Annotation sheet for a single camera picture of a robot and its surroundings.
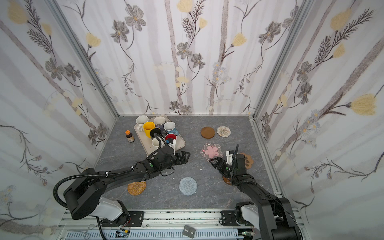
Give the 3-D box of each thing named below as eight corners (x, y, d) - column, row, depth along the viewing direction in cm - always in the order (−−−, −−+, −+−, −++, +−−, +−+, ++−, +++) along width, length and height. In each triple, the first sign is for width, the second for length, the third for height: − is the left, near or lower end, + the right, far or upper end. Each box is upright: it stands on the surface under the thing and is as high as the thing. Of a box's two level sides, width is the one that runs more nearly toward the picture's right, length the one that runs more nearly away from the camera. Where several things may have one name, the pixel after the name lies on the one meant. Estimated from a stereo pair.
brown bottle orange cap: (128, 142, 106) (124, 134, 99) (130, 137, 108) (125, 130, 101) (134, 142, 106) (130, 134, 99) (135, 137, 108) (131, 130, 101)
